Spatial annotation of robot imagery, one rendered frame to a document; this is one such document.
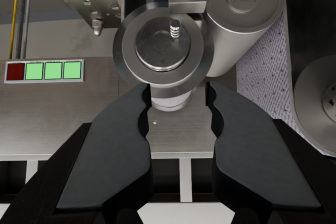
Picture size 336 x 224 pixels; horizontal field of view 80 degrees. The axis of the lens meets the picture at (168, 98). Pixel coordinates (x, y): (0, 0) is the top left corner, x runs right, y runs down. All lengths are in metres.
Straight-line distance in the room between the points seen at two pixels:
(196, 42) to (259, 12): 0.11
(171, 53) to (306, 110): 0.20
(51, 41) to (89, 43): 0.46
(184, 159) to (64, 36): 2.30
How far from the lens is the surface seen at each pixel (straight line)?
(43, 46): 2.79
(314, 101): 0.34
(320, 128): 0.35
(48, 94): 0.73
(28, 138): 0.75
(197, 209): 0.65
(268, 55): 0.39
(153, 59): 0.28
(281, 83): 0.35
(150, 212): 0.66
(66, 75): 0.70
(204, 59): 0.30
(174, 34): 0.27
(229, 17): 0.33
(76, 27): 2.67
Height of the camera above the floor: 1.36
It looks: 8 degrees down
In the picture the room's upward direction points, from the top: 179 degrees clockwise
